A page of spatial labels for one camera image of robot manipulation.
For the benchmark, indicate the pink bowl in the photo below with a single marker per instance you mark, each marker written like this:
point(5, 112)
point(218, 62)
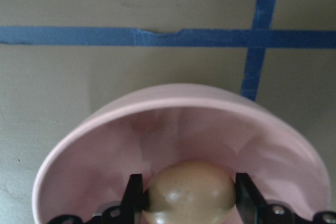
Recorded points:
point(153, 128)

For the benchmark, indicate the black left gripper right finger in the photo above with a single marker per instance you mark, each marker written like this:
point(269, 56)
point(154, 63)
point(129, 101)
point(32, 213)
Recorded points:
point(254, 208)

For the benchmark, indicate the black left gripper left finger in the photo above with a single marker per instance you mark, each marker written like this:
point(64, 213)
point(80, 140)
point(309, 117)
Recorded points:
point(130, 208)

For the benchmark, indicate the brown egg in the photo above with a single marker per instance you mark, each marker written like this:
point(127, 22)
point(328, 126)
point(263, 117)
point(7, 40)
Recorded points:
point(190, 192)

